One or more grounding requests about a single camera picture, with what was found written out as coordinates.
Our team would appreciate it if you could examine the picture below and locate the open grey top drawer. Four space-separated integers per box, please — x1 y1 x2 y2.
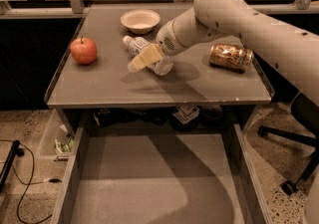
51 125 272 224

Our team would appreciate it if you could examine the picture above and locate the dark round item on shelf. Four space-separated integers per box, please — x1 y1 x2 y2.
200 106 223 127

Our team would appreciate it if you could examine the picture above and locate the black item on shelf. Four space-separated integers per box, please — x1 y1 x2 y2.
94 109 116 127

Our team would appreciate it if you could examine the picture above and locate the crushed gold soda can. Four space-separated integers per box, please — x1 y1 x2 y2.
209 44 254 73

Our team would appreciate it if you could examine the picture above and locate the clear plastic water bottle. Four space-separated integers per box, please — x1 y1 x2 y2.
123 36 173 77

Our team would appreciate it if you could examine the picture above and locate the black cable on floor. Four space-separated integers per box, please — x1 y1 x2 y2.
0 139 63 224

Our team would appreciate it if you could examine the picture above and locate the black bar on floor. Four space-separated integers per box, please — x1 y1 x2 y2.
0 140 20 192

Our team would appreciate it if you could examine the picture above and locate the red apple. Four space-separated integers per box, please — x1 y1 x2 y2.
70 37 98 65

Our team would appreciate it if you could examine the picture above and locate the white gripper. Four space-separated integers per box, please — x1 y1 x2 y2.
128 19 185 73

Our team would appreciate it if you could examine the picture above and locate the white paper bowl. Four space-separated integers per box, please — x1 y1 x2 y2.
121 9 160 35

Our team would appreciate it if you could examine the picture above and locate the clear plastic storage bin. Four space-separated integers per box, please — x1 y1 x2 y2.
38 111 74 161

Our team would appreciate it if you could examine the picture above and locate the black and white patterned item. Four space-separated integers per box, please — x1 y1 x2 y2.
172 106 200 124

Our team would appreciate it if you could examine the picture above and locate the black office chair base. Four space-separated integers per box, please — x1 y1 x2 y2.
257 93 319 196

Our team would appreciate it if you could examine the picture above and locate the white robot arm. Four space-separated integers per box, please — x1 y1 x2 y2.
128 0 319 133

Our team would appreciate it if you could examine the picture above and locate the grey cabinet with top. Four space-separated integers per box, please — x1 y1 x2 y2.
44 1 275 136

